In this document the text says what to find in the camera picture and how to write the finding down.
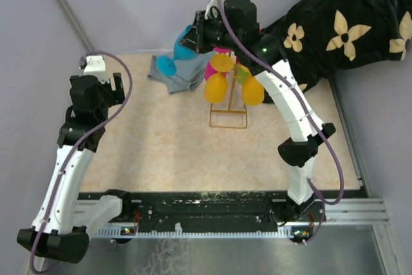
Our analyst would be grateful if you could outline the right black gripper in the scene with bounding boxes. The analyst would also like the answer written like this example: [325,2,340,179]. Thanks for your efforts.
[178,10,239,55]

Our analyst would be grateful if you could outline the blue plastic wine glass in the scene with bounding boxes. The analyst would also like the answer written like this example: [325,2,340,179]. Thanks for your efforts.
[156,25,197,77]

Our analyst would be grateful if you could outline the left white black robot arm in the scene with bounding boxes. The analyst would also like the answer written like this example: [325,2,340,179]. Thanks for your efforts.
[17,73,134,263]

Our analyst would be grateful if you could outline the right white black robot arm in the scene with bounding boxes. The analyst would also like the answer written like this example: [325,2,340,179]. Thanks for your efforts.
[180,0,335,224]

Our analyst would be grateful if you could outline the pink plastic wine glass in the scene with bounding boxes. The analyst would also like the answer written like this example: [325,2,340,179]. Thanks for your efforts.
[204,48,230,81]

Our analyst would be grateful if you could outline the left orange plastic wine glass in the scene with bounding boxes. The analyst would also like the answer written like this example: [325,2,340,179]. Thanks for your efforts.
[203,53,234,104]

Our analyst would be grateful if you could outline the orange plastic wine glass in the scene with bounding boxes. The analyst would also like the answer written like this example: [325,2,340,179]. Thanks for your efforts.
[241,74,265,106]
[203,53,234,104]

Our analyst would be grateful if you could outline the green plastic wine glass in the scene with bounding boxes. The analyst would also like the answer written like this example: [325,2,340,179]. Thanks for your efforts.
[237,65,251,85]

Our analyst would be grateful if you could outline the right orange plastic wine glass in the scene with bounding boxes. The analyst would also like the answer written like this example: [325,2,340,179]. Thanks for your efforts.
[241,74,265,106]

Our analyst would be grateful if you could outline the grey folded cloth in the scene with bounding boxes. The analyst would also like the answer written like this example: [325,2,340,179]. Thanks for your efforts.
[147,52,214,95]

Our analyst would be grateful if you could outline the black floral blanket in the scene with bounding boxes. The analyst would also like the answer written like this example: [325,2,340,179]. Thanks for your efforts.
[262,0,411,92]

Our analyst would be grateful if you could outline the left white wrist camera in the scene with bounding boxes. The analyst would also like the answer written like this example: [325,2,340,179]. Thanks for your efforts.
[80,55,110,84]

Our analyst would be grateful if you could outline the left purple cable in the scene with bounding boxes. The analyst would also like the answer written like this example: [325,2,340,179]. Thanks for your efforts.
[28,50,133,274]

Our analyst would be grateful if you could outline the purple cable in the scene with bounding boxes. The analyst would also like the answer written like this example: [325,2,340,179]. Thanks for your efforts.
[28,50,133,274]
[212,0,345,245]

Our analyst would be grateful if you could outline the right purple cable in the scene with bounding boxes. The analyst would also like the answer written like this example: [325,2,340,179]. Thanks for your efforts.
[212,0,345,245]

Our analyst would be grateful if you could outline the gold wire glass rack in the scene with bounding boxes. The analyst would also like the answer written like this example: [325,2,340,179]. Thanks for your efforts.
[207,51,248,129]

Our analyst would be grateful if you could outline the aluminium frame rail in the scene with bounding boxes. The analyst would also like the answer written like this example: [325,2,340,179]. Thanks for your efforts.
[54,0,95,52]

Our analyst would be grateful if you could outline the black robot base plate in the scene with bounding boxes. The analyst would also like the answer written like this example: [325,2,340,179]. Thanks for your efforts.
[96,187,326,234]

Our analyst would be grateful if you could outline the white slotted cable duct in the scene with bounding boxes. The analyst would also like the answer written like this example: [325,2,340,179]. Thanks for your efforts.
[93,223,304,240]

